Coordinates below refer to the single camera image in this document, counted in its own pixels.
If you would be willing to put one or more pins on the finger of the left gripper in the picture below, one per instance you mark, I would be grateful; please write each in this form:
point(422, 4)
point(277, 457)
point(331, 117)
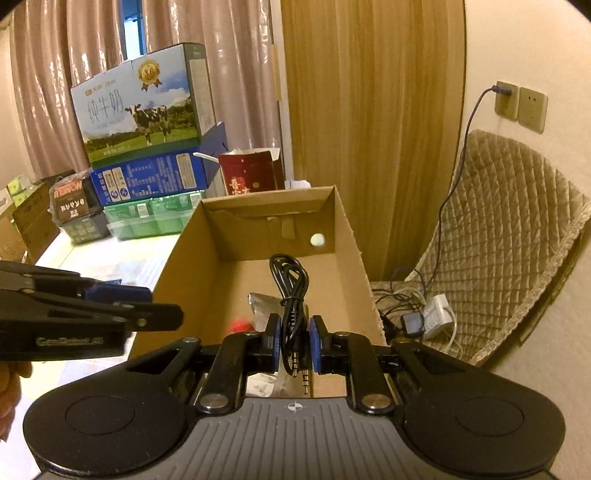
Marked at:
point(111, 291)
point(138, 316)

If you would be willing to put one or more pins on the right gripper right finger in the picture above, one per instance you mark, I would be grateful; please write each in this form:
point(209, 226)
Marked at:
point(353, 356)

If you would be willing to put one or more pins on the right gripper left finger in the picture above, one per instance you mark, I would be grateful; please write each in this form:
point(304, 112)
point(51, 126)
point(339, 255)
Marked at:
point(229, 364)

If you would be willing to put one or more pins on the small red packet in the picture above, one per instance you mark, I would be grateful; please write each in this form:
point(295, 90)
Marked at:
point(241, 325)

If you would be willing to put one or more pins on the silver foil bag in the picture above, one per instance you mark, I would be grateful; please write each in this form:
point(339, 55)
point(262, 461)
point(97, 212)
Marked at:
point(263, 306)

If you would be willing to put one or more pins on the person's left hand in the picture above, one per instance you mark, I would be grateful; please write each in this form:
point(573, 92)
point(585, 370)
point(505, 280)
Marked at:
point(11, 374)

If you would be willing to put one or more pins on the checked tablecloth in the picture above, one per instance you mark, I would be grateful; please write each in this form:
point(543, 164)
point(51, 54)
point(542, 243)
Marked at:
point(136, 262)

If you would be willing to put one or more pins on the brown cardboard boxes stack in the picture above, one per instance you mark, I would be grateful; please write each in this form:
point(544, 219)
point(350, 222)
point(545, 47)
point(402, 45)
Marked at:
point(28, 230)

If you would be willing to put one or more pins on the dark noodle carton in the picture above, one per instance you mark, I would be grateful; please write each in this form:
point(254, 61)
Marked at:
point(76, 209)

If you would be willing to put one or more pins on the white power adapter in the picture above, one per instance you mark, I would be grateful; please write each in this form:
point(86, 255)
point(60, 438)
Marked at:
point(438, 317)

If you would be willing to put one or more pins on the open cardboard box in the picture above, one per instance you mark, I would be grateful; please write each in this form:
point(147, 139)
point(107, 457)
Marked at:
point(226, 252)

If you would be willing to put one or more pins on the green wrapped carton pack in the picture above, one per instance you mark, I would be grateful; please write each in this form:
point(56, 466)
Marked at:
point(152, 217)

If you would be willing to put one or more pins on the blue milk carton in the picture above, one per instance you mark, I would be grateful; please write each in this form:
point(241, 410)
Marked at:
point(162, 174)

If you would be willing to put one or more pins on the cow picture milk carton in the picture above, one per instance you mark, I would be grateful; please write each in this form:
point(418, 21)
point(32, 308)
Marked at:
point(156, 103)

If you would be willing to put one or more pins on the quilted chair cushion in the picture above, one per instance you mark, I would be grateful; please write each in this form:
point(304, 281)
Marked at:
point(504, 243)

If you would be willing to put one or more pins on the beige curtain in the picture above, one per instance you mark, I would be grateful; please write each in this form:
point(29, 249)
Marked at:
point(57, 45)

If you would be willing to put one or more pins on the wall socket pair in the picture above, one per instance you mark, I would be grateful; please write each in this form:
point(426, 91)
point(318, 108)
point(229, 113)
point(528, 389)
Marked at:
point(522, 105)

